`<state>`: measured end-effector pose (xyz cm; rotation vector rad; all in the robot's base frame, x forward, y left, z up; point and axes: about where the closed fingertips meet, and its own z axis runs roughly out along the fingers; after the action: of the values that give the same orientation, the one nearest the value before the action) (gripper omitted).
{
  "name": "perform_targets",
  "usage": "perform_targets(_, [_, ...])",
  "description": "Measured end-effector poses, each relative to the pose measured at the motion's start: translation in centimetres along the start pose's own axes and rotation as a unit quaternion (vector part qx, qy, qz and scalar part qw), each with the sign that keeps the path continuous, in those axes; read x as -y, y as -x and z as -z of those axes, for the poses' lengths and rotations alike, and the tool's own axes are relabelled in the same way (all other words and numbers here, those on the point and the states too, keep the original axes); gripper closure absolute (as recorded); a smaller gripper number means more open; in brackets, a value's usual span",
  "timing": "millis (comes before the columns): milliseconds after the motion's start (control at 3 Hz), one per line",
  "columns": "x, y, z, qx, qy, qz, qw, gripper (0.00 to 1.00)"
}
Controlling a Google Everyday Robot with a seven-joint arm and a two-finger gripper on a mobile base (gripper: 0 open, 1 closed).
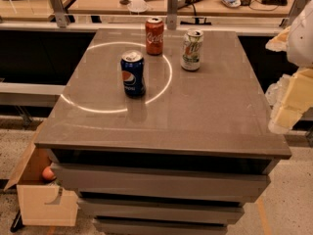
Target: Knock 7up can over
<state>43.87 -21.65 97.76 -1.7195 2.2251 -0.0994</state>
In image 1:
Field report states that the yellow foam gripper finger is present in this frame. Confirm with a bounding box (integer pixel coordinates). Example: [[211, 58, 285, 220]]
[[265, 68, 313, 134], [265, 26, 290, 52]]

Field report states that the white green 7up can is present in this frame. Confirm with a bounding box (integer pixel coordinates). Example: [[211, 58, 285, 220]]
[[180, 29, 203, 71]]

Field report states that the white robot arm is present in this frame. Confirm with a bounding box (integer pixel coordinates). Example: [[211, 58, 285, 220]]
[[265, 1, 313, 134]]

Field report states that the red coca-cola can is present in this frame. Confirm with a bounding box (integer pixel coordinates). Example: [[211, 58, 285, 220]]
[[145, 17, 164, 55]]

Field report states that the blue pepsi can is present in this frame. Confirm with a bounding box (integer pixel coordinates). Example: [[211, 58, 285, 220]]
[[120, 50, 146, 97]]

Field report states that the grey drawer cabinet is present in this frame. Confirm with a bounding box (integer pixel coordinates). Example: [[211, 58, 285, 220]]
[[36, 29, 291, 235]]

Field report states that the clear plastic lid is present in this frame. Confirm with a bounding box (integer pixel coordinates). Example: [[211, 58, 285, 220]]
[[127, 0, 148, 13]]

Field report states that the orange ball in box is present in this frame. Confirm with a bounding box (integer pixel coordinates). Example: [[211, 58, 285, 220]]
[[42, 166, 56, 181]]

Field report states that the open cardboard box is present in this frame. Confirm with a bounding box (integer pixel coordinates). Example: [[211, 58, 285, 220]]
[[4, 124, 78, 226]]

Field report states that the grey metal bracket post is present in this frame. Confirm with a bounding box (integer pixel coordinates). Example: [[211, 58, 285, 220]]
[[49, 0, 69, 28], [280, 0, 310, 28], [166, 0, 178, 30]]

